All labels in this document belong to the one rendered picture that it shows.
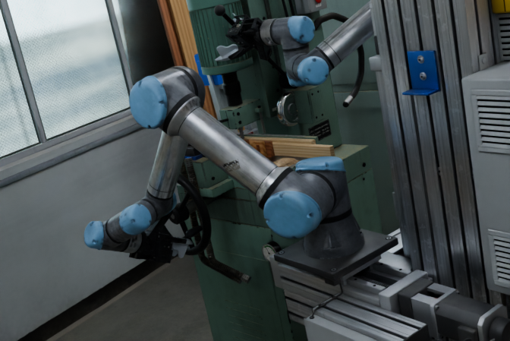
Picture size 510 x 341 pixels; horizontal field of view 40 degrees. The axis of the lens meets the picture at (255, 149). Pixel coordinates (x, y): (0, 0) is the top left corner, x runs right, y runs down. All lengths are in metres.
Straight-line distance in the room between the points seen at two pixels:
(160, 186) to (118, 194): 1.83
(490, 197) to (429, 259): 0.31
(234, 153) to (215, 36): 0.77
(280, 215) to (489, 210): 0.44
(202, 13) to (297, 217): 0.97
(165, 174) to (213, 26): 0.60
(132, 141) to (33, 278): 0.88
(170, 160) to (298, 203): 0.48
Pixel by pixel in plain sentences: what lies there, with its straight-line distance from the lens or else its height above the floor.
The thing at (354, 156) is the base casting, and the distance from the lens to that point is 2.57.
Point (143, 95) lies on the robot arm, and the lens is 1.66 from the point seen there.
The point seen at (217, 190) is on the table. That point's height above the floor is 0.86.
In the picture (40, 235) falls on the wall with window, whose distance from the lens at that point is 3.49.
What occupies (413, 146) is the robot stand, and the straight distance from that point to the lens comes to 1.65.
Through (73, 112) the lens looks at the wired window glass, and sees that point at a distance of 3.67.
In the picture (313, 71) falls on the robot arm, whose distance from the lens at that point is 1.85.
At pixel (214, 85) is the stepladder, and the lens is 3.31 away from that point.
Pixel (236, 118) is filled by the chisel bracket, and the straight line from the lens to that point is 2.38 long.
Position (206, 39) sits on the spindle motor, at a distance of 2.32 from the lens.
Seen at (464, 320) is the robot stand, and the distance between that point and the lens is 1.54.
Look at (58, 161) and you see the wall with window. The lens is 3.51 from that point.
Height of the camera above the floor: 1.54
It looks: 15 degrees down
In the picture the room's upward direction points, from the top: 12 degrees counter-clockwise
